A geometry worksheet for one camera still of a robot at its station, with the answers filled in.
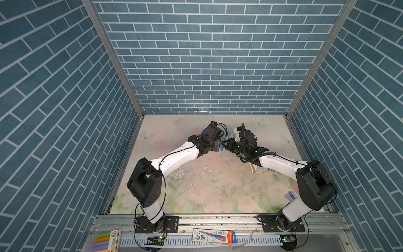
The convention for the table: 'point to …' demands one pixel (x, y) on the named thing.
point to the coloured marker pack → (108, 241)
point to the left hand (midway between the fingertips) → (219, 143)
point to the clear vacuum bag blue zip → (203, 129)
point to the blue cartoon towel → (230, 135)
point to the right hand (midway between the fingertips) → (223, 143)
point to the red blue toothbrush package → (211, 235)
